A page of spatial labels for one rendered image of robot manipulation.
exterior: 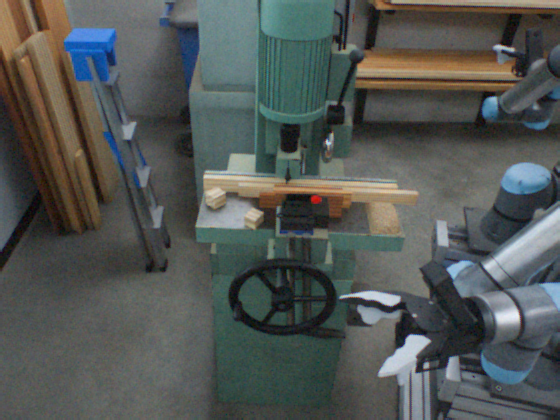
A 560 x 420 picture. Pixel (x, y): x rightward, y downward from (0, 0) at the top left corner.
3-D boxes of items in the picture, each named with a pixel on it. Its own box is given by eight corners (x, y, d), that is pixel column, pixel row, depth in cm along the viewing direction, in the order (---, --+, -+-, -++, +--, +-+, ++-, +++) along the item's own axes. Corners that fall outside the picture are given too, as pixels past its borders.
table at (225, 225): (189, 265, 133) (188, 249, 129) (206, 199, 157) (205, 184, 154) (408, 275, 134) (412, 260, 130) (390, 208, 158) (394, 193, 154)
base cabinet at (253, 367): (216, 403, 191) (208, 275, 148) (232, 292, 237) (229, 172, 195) (330, 408, 191) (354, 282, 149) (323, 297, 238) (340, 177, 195)
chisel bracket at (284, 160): (275, 183, 141) (276, 158, 136) (276, 158, 153) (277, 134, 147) (300, 184, 141) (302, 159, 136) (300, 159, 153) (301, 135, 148)
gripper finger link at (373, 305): (336, 322, 78) (394, 339, 74) (339, 293, 75) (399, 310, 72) (342, 310, 80) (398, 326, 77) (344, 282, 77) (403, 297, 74)
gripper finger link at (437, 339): (425, 371, 64) (453, 334, 69) (427, 363, 63) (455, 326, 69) (393, 353, 66) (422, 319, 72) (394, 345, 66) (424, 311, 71)
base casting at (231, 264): (209, 274, 149) (208, 252, 143) (229, 172, 195) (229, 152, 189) (354, 281, 149) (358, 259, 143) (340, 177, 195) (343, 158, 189)
